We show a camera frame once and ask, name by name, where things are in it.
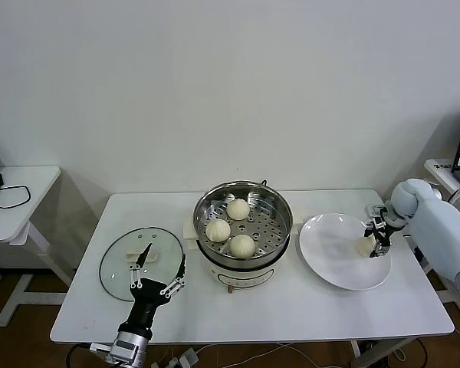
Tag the white round plate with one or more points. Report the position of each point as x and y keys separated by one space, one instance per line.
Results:
x=329 y=253

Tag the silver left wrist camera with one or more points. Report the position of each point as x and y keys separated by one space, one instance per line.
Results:
x=128 y=344

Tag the stainless steel steamer basket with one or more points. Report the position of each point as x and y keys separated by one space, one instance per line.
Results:
x=211 y=205

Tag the round glass pot lid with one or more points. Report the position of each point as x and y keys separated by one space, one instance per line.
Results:
x=115 y=264

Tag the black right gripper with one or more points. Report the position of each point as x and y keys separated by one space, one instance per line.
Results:
x=384 y=228

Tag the white side table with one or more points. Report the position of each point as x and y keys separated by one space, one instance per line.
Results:
x=441 y=168
x=11 y=226

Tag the white electric cooker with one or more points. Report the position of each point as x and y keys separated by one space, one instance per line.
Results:
x=245 y=274

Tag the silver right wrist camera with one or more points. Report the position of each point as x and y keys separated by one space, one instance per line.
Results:
x=373 y=211

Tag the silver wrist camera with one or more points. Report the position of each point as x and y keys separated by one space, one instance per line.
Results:
x=128 y=344
x=373 y=211

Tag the white work table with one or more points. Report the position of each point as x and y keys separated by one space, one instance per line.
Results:
x=253 y=318

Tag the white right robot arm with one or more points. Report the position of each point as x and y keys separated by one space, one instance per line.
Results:
x=437 y=226

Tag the white steamed baozi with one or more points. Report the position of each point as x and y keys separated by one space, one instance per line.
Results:
x=237 y=209
x=242 y=246
x=217 y=230
x=364 y=248

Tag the white power strip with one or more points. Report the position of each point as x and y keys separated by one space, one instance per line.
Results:
x=186 y=358

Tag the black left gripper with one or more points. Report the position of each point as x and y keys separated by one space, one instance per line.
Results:
x=147 y=303

